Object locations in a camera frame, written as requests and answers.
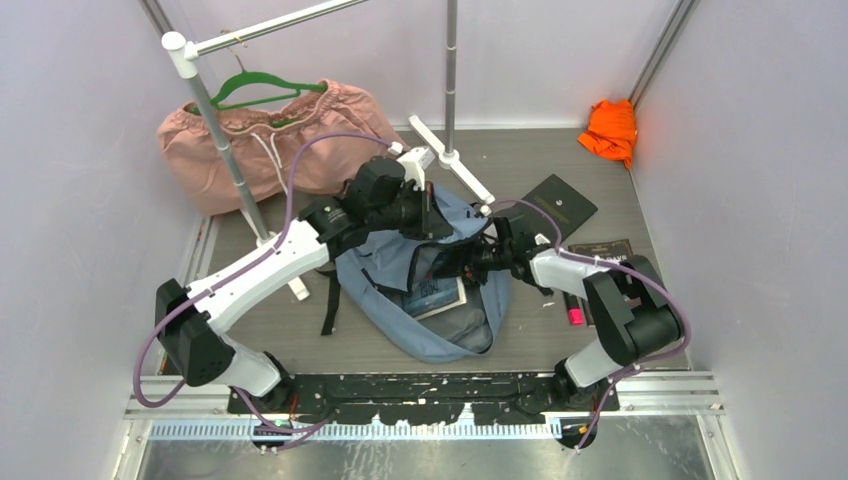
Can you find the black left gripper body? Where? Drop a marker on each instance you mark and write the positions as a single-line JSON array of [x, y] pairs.
[[404, 215]]

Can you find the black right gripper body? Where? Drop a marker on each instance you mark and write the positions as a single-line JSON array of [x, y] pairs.
[[489, 257]]

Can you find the blue Nineteen Eighty-Four book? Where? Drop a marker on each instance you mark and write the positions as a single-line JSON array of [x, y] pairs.
[[431, 296]]

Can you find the blue backpack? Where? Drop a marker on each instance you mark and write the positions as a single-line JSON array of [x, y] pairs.
[[394, 282]]

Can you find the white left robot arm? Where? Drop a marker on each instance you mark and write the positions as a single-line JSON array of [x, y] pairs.
[[192, 322]]

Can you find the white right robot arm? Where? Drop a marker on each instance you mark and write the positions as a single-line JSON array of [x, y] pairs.
[[635, 318]]

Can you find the black notebook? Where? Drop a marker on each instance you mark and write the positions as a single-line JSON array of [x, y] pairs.
[[553, 209]]

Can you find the pink highlighter marker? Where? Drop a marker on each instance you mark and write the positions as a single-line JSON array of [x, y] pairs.
[[574, 312]]

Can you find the Three Days to See book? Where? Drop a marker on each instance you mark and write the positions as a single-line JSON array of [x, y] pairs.
[[614, 251]]

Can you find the orange cloth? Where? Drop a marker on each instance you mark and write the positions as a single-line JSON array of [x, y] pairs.
[[611, 132]]

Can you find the green clothes hanger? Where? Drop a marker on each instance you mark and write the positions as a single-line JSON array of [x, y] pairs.
[[245, 88]]

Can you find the metal clothes rack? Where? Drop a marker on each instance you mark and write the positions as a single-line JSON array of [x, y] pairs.
[[181, 51]]

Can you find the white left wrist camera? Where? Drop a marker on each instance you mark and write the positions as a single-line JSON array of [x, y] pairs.
[[414, 161]]

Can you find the pink drawstring shorts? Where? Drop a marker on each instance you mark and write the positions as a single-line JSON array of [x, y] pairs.
[[319, 139]]

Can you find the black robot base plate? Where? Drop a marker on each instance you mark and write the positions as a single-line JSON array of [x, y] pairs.
[[501, 398]]

